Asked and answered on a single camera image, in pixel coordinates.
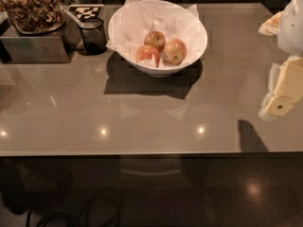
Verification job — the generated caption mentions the red apple back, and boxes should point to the red apple back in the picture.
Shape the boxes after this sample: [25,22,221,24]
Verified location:
[144,31,166,52]

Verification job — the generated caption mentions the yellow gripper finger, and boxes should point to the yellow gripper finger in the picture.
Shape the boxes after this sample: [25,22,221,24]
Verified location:
[258,56,303,121]
[258,11,283,36]

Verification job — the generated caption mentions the white ceramic bowl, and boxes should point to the white ceramic bowl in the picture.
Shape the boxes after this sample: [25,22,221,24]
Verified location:
[107,0,208,78]

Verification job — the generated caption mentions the red apple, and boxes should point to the red apple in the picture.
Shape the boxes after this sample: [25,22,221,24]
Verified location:
[135,44,160,67]
[163,38,187,64]
[144,31,166,52]

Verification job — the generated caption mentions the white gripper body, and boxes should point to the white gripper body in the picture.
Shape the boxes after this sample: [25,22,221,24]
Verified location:
[277,0,303,57]

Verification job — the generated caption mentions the red apple front left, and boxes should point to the red apple front left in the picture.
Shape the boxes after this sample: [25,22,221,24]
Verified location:
[135,44,160,67]

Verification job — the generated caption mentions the tray of dried snacks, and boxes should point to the tray of dried snacks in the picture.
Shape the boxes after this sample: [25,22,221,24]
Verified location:
[0,0,65,35]

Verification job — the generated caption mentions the grey metal box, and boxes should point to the grey metal box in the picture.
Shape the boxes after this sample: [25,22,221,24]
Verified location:
[0,17,81,63]

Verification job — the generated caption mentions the black white marker tag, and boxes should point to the black white marker tag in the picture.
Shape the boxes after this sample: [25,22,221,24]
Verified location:
[66,4,104,22]

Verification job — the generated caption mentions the white paper liner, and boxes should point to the white paper liner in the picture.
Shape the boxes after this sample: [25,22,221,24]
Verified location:
[105,0,200,69]

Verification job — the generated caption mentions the black floor cable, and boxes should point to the black floor cable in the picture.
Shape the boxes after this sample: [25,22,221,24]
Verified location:
[25,186,122,227]

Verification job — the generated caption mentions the red apple right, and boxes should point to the red apple right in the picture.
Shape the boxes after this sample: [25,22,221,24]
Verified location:
[163,38,187,64]

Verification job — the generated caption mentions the black mesh cup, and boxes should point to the black mesh cup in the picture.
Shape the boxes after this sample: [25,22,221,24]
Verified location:
[79,18,107,55]

